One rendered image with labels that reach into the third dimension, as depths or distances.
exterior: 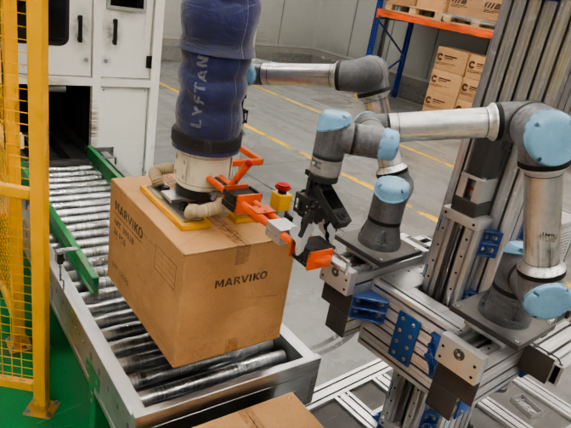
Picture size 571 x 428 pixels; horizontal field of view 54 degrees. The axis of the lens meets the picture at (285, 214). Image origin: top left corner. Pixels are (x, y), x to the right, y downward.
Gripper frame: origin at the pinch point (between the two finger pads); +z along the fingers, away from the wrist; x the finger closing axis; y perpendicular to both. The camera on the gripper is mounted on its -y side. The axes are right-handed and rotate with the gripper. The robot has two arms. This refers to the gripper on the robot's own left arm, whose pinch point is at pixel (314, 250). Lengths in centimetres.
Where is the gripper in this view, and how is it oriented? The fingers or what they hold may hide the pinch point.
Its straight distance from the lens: 141.1
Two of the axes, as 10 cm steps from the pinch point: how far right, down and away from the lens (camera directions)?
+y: -5.7, -4.0, 7.2
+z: -1.6, 9.1, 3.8
